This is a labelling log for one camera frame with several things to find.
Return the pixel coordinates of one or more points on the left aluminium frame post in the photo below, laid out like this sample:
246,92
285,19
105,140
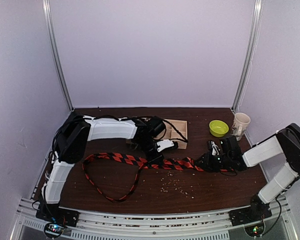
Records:
55,53

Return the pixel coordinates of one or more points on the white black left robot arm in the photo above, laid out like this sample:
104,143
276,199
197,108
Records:
70,141

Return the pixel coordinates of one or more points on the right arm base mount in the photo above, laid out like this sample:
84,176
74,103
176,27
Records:
253,217

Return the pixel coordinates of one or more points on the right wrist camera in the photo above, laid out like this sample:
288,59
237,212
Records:
213,148

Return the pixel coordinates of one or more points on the green bowl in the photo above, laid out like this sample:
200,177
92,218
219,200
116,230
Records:
218,128

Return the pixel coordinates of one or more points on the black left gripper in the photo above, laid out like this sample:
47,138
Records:
153,160

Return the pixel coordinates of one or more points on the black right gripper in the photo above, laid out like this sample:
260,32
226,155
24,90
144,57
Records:
206,163

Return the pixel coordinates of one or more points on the aluminium front rail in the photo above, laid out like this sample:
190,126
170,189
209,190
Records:
207,225

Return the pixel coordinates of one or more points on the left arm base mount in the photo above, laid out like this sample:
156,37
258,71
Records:
58,219

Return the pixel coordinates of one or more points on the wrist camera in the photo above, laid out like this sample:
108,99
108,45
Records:
166,144
213,148

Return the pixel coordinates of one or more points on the aluminium frame post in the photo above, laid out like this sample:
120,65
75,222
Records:
55,53
251,48

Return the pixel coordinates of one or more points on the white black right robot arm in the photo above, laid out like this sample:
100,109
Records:
284,143

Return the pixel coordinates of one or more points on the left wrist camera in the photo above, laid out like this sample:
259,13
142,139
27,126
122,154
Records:
166,144

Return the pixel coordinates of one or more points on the right aluminium frame post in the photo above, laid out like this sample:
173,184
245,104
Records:
251,48

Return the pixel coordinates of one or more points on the wooden compartment box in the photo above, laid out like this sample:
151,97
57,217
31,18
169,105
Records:
177,132

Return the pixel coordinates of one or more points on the red navy striped tie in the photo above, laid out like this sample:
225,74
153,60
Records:
140,162

